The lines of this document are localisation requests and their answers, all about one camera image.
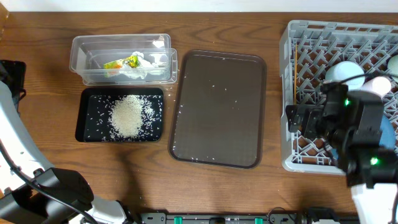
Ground wooden chopstick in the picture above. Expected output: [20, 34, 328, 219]
[294, 43, 298, 105]

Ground brown serving tray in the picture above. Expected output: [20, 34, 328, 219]
[168, 50, 267, 169]

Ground grey dishwasher rack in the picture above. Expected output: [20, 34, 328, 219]
[279, 20, 397, 175]

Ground white tissue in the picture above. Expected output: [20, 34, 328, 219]
[123, 51, 165, 79]

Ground light blue bowl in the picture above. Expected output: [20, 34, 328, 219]
[325, 61, 365, 90]

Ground mint green bowl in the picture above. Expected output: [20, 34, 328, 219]
[387, 55, 398, 83]

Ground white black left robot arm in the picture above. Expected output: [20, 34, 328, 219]
[1, 60, 135, 223]

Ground pile of white rice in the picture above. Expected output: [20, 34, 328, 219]
[108, 95, 156, 139]

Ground black tray bin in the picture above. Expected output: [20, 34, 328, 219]
[75, 87, 164, 142]

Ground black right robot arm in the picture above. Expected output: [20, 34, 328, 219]
[285, 83, 397, 223]

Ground clear plastic bin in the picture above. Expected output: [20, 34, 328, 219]
[70, 34, 178, 86]

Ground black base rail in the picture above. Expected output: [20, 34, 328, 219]
[139, 207, 360, 224]

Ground dark blue plate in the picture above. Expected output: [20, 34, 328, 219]
[326, 115, 396, 160]

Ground pink cup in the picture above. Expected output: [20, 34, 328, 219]
[360, 77, 392, 98]

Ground yellow green wrapper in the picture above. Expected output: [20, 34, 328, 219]
[103, 55, 139, 76]

